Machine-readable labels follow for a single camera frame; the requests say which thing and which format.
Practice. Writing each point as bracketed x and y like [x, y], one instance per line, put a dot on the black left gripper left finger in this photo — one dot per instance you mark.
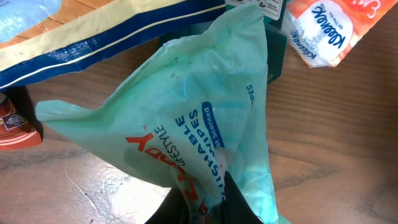
[173, 210]

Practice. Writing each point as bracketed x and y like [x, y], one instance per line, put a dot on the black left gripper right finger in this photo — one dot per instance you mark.
[235, 209]

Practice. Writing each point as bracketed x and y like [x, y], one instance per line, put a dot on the red brown snack bar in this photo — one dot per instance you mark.
[16, 131]

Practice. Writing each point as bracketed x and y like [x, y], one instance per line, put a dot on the yellow wet wipes bag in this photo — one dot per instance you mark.
[41, 39]

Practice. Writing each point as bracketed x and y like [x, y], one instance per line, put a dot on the orange small box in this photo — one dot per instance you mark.
[324, 31]

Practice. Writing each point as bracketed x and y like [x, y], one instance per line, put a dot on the blue mouthwash bottle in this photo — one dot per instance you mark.
[273, 17]

